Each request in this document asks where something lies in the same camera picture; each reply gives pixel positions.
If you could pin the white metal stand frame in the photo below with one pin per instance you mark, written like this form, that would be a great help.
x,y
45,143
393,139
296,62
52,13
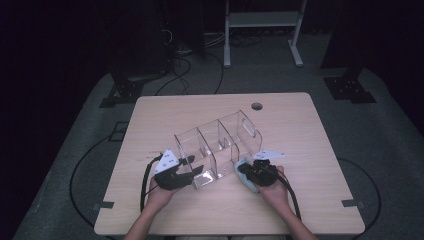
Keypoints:
x,y
260,19

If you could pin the black stand base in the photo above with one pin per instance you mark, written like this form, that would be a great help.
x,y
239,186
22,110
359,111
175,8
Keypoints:
x,y
126,90
348,88

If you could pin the black tape square outline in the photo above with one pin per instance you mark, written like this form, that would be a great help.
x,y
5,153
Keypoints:
x,y
113,139

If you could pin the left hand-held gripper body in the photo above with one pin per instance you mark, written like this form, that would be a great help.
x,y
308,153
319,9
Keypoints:
x,y
171,180

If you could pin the clear acrylic divided organizer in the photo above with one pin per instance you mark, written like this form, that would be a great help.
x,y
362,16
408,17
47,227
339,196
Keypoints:
x,y
216,146

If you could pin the light blue cleaning cloth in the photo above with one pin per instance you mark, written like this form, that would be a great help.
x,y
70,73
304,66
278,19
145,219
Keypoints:
x,y
245,181

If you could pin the person's right hand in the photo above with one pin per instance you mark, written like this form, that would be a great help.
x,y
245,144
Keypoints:
x,y
276,193

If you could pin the grey tape strip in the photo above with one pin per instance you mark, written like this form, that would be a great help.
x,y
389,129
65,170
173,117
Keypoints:
x,y
106,204
351,202

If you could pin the person's left hand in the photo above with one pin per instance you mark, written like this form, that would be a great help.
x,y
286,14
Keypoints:
x,y
161,196

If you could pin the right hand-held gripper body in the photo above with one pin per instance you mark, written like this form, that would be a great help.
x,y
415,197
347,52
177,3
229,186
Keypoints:
x,y
265,173

